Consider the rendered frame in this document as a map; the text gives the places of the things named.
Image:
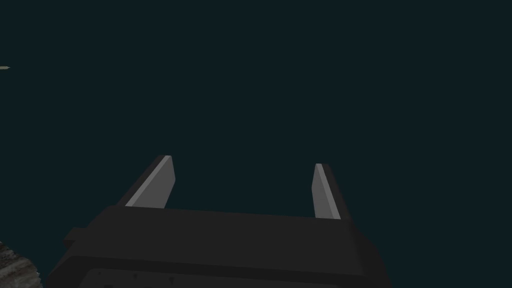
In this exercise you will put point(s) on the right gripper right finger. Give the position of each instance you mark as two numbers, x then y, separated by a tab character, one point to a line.
327	196

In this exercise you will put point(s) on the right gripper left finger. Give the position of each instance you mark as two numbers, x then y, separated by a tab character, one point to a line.
154	188

